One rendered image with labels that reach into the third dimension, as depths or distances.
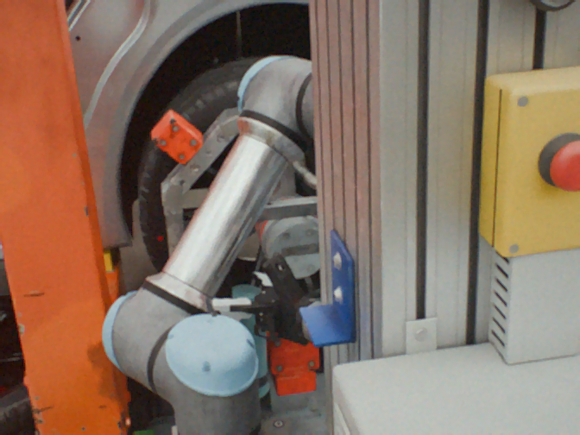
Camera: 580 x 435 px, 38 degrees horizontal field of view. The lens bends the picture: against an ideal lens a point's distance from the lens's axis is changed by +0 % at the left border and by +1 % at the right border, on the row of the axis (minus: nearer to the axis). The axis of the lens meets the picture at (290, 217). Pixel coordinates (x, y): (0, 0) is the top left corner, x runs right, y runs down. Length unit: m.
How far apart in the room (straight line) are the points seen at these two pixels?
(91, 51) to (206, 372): 1.10
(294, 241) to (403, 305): 1.08
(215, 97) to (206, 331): 0.85
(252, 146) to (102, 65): 0.84
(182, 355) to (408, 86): 0.57
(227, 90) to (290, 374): 0.71
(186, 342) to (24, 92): 0.57
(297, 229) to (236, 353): 0.70
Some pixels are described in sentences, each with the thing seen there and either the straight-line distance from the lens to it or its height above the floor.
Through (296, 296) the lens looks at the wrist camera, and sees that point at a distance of 1.61.
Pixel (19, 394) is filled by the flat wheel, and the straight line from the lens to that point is 2.10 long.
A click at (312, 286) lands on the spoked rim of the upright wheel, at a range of 2.12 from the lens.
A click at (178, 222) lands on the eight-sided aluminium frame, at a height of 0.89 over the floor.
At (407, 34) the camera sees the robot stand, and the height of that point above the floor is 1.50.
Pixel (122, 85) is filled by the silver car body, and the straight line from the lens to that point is 2.01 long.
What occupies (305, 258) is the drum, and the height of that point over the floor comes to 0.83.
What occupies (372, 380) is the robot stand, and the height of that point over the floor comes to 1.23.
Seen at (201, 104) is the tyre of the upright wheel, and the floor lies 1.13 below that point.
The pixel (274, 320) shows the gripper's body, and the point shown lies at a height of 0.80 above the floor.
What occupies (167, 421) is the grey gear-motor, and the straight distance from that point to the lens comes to 2.07.
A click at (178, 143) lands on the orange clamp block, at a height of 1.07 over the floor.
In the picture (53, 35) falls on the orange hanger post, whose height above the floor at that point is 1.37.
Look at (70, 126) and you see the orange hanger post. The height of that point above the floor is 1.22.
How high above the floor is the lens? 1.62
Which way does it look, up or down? 23 degrees down
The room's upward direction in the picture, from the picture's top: 3 degrees counter-clockwise
